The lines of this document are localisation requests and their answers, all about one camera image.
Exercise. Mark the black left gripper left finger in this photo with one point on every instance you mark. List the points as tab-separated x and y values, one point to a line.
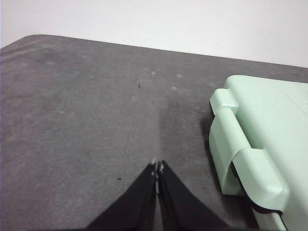
137	207

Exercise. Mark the mint green breakfast machine base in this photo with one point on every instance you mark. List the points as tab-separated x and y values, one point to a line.
223	168

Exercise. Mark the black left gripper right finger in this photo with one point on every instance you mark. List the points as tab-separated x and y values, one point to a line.
180	207

